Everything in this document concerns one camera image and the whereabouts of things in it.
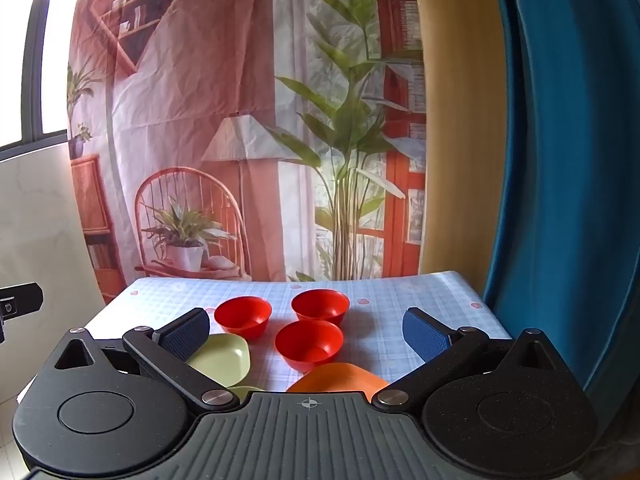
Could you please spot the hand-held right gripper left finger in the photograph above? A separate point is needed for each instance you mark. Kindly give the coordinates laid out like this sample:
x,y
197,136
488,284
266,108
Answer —
x,y
186,334

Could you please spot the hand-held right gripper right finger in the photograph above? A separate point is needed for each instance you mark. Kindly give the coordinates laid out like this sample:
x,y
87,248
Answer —
x,y
426,334

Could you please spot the red bowl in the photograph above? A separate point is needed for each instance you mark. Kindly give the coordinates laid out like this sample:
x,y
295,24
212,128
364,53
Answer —
x,y
309,342
244,316
321,305

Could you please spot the light green plate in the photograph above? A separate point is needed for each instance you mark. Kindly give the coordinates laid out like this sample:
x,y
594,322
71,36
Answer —
x,y
222,360
246,392

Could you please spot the checked blue tablecloth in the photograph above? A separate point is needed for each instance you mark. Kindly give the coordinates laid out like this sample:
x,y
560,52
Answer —
x,y
380,330

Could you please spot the white marble panel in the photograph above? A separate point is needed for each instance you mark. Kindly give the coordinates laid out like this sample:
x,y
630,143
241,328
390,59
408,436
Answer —
x,y
40,230

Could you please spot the orange plate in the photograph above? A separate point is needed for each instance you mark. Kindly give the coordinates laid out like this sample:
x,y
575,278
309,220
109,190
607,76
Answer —
x,y
335,377

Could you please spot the blue curtain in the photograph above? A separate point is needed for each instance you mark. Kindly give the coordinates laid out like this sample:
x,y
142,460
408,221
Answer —
x,y
575,185

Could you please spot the yellow wooden panel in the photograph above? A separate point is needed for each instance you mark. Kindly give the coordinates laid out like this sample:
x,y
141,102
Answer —
x,y
460,110

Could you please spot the printed room backdrop cloth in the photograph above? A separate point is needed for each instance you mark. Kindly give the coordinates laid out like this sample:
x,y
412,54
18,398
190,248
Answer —
x,y
200,85

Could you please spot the dark window frame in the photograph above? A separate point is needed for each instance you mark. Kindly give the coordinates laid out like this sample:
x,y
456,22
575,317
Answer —
x,y
34,50

